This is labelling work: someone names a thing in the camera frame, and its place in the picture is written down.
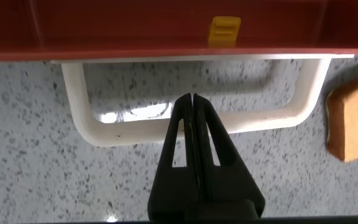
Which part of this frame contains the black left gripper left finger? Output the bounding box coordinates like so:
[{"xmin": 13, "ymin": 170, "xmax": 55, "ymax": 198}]
[{"xmin": 147, "ymin": 93, "xmax": 203, "ymax": 222}]

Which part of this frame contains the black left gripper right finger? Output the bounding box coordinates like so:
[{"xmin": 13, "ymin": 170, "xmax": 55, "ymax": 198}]
[{"xmin": 193, "ymin": 93, "xmax": 266, "ymax": 220}]

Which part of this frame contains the red drawer with white handle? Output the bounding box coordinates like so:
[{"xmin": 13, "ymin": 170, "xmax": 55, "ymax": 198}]
[{"xmin": 0, "ymin": 0, "xmax": 358, "ymax": 147}]

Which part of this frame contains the brown toast slice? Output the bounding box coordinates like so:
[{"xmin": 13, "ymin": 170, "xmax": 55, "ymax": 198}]
[{"xmin": 325, "ymin": 71, "xmax": 358, "ymax": 162}]

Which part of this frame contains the yellow plastic clip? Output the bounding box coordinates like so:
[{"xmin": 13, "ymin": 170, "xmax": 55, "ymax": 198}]
[{"xmin": 208, "ymin": 16, "xmax": 242, "ymax": 49}]

